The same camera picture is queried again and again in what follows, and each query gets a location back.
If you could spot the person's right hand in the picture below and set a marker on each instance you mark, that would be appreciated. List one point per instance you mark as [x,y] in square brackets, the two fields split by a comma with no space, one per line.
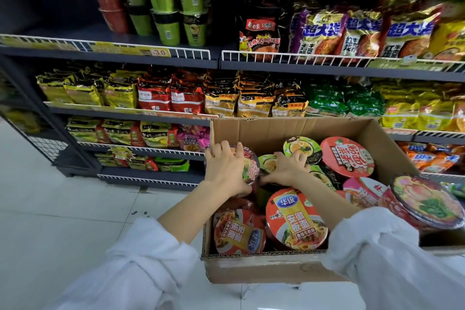
[289,173]

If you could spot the person's left hand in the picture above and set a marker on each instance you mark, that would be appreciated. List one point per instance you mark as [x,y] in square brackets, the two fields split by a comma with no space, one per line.
[225,170]

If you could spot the person's left little finger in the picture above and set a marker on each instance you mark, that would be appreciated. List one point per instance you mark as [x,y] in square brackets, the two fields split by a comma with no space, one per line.
[209,155]

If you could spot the person's right middle finger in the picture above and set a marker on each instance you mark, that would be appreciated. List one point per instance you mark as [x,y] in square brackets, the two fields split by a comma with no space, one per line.
[290,158]

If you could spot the person's left thumb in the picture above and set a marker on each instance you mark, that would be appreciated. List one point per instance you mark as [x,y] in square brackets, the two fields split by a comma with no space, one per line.
[246,188]

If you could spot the person's right thumb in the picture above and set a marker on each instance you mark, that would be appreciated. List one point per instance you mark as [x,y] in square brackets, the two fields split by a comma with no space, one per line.
[268,179]

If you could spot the person's left middle finger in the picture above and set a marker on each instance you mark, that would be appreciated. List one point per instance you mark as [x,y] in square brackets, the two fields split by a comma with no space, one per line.
[228,150]

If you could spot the dark red noodle bowl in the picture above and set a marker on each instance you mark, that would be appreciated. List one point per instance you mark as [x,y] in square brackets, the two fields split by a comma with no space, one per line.
[251,170]

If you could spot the person's right forearm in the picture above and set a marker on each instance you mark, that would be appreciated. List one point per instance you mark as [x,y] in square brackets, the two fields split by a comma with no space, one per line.
[327,204]

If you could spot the person's left forearm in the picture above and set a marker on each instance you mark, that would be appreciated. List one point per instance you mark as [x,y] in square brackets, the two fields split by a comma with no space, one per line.
[181,211]

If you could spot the small green lid noodle bowl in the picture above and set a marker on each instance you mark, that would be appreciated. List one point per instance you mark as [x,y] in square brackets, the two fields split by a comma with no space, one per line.
[267,163]

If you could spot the pink noodle packets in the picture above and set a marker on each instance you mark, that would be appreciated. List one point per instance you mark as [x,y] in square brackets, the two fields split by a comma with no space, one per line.
[194,139]

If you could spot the brown cardboard box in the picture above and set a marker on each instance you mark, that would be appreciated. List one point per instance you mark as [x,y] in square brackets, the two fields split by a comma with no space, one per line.
[268,131]

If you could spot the green black noodle bowl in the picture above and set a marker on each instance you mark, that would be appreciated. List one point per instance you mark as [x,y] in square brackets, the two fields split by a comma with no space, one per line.
[322,176]

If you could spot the red yellow label noodle bowl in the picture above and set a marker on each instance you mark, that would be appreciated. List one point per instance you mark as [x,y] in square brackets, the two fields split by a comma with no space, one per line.
[238,233]
[296,219]

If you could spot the red lid noodle bowl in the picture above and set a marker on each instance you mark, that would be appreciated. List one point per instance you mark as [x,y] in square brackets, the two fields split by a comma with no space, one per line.
[347,157]

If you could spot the row of gold black packets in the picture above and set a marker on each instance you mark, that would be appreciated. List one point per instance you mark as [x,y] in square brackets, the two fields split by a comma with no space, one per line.
[254,97]

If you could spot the row of mixed low packets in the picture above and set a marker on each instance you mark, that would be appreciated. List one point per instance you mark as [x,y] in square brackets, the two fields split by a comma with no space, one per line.
[145,163]

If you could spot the row of red packets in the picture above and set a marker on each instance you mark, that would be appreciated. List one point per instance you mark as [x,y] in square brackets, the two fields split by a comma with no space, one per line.
[170,95]

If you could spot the pink lid noodle bowl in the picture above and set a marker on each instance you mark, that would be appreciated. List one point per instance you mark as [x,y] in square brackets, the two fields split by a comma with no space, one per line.
[365,190]

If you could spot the row of lime noodle packets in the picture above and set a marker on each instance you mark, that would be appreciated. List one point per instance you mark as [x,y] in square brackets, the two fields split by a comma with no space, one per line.
[120,133]

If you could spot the dark metal shelf unit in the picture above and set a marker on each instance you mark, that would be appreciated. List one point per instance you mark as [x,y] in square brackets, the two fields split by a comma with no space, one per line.
[327,73]
[109,35]

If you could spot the black noodle multipack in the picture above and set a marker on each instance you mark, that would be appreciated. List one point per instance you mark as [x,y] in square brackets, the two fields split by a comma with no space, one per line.
[259,35]

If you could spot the purple gold noodle multipack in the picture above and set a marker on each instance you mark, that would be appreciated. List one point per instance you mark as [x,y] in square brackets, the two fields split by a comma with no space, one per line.
[319,35]

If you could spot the yellow price label strip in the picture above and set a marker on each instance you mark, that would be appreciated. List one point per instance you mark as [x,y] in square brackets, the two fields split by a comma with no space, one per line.
[130,50]

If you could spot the row of orange packets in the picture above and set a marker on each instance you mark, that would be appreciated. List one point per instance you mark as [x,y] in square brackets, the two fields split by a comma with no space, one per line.
[430,159]

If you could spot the row of yellow green packets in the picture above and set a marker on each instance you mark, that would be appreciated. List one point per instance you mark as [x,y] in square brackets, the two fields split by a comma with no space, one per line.
[85,90]

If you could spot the large dark noodle bowl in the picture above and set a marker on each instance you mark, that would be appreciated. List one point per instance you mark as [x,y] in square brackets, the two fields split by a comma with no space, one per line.
[425,200]

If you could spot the gold brown noodle multipack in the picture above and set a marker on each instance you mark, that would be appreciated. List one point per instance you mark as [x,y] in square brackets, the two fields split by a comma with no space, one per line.
[361,33]

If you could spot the red gold noodle multipack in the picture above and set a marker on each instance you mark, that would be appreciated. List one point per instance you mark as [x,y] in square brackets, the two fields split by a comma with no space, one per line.
[408,32]

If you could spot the yellow noodle multipack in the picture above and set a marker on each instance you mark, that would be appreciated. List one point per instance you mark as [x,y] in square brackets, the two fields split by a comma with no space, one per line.
[450,39]

